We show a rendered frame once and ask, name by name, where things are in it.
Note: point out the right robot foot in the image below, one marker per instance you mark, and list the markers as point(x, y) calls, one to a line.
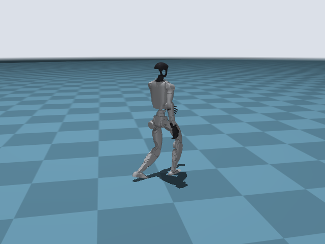
point(171, 173)

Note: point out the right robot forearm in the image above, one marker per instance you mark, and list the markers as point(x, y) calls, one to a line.
point(171, 115)

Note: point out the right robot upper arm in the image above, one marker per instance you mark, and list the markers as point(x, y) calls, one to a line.
point(170, 93)

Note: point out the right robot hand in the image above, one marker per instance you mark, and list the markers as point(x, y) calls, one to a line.
point(175, 131)

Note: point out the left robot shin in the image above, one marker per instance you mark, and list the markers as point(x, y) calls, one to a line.
point(150, 158)

